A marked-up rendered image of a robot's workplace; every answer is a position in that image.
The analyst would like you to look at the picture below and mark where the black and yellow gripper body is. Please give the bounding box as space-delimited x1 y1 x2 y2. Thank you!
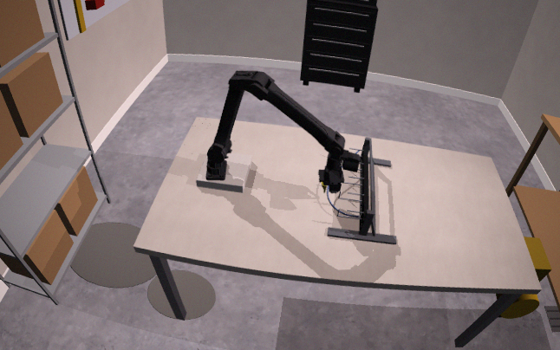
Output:
318 164 344 185

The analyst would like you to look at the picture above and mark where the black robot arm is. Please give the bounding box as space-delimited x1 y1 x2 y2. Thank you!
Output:
205 71 360 193

